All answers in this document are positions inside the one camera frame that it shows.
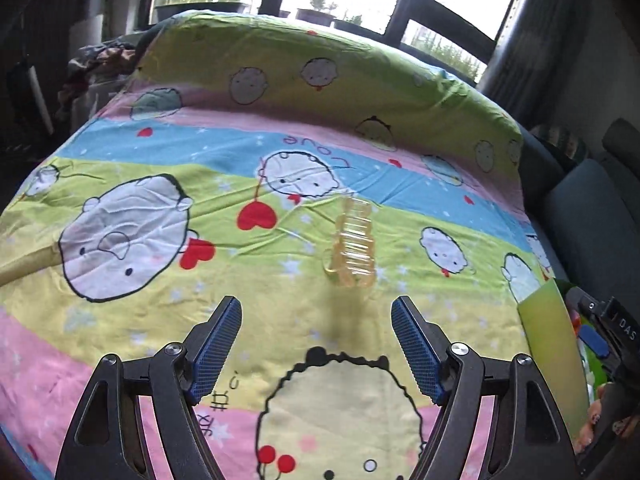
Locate cartoon printed blanket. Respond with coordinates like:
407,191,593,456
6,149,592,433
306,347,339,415
0,10,566,480

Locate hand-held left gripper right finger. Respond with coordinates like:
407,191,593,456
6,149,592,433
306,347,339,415
390,295,576,480

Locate dark grey sofa cushion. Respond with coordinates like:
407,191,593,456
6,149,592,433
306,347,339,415
542,160,640,291

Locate dark curtain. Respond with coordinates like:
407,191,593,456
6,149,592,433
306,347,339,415
477,0,596,106

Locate striped cloth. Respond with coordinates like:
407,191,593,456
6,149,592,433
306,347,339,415
532,122,588,161

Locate small orange hair clip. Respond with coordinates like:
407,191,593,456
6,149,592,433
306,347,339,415
322,192,377,288

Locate dark crumpled clothes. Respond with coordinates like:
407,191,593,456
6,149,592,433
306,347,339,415
57,35,151,106

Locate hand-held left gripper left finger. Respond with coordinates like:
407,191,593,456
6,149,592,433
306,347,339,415
54,295,244,480

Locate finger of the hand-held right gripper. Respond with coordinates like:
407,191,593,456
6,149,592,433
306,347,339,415
567,286,609,361

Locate green cardboard box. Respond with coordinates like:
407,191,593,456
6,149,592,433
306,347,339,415
517,280,593,443

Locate dark grey sofa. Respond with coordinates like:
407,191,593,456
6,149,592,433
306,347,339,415
517,117,640,296

